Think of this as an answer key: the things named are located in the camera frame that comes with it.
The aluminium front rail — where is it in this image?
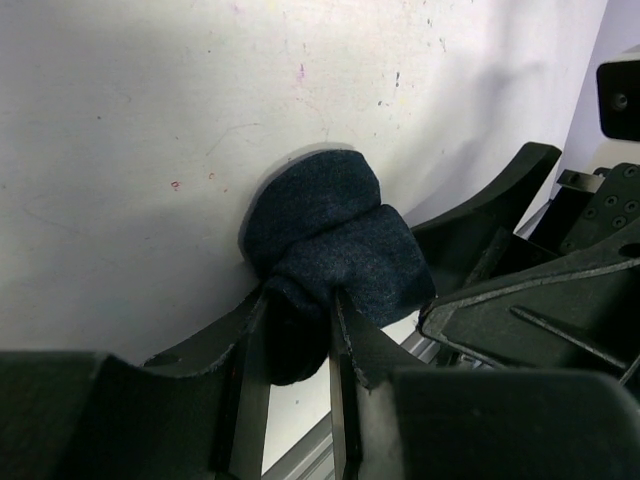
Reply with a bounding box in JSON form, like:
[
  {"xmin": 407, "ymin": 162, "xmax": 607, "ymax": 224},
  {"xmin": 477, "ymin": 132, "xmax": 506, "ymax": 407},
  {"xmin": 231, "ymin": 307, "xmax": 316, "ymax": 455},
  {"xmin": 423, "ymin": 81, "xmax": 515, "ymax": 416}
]
[{"xmin": 259, "ymin": 324, "xmax": 451, "ymax": 480}]

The navy cartoon sock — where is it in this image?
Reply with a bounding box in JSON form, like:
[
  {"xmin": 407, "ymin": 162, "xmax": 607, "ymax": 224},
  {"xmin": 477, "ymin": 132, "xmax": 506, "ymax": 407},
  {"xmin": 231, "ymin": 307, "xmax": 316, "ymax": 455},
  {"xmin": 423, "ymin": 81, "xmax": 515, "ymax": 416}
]
[{"xmin": 240, "ymin": 149, "xmax": 436, "ymax": 386}]

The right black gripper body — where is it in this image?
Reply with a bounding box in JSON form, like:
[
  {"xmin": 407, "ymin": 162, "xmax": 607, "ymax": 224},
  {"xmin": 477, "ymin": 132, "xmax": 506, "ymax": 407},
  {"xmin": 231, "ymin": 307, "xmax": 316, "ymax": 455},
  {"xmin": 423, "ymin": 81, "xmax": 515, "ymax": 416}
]
[{"xmin": 529, "ymin": 163, "xmax": 639, "ymax": 255}]

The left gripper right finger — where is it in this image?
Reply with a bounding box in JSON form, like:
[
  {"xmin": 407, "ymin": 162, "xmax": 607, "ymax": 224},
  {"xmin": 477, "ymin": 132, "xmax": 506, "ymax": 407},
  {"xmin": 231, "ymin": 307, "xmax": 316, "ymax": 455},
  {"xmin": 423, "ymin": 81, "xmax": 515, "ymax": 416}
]
[{"xmin": 330, "ymin": 292, "xmax": 639, "ymax": 479}]

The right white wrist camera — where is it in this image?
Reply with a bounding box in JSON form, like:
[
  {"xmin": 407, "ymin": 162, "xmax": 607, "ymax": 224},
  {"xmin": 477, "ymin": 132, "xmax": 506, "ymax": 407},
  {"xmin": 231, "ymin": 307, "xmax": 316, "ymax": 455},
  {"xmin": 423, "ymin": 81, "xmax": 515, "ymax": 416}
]
[{"xmin": 590, "ymin": 45, "xmax": 639, "ymax": 167}]

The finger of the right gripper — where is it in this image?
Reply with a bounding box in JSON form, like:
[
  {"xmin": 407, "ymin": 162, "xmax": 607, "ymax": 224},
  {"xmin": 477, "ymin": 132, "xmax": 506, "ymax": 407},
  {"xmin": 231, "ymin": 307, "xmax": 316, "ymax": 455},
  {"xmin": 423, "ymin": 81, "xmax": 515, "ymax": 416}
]
[{"xmin": 412, "ymin": 142, "xmax": 561, "ymax": 290}]

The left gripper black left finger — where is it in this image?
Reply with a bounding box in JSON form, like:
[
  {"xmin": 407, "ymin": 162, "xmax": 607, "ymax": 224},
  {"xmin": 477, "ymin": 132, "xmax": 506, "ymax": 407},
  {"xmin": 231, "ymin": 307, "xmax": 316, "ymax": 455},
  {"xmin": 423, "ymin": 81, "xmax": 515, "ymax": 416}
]
[{"xmin": 1, "ymin": 292, "xmax": 269, "ymax": 479}]

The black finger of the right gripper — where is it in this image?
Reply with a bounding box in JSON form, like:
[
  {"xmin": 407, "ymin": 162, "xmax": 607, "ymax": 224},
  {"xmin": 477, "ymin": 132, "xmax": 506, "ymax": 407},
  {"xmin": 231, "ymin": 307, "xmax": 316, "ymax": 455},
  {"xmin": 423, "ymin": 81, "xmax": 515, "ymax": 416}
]
[{"xmin": 419, "ymin": 247, "xmax": 639, "ymax": 385}]

